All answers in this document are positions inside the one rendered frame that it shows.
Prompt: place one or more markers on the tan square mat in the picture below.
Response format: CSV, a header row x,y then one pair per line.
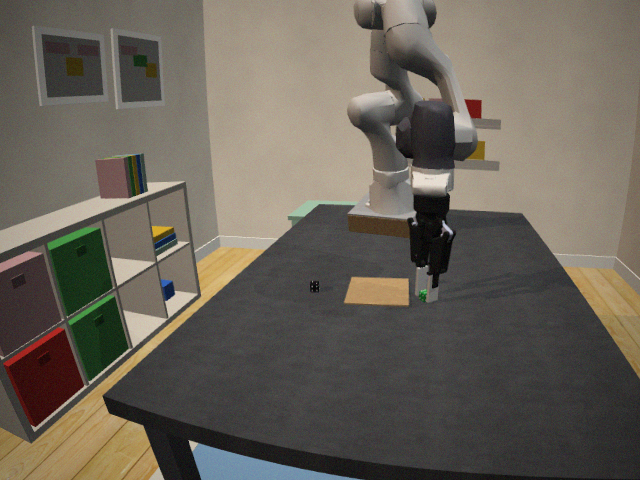
x,y
378,292

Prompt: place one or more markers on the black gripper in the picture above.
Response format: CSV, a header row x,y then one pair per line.
x,y
428,240

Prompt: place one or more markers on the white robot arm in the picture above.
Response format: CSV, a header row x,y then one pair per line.
x,y
411,48

